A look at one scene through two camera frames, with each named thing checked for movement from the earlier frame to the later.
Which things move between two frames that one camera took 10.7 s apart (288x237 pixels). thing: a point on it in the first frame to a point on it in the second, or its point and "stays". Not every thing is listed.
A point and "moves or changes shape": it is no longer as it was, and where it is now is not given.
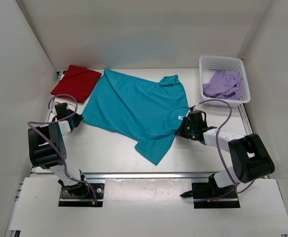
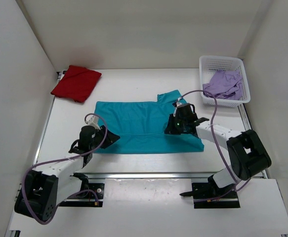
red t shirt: [76, 83] stays
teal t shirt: [148, 112] moves or changes shape
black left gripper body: [77, 119] to [100, 135]
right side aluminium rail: [248, 123] stays
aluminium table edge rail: [153, 176] stays
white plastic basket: [224, 78] stays
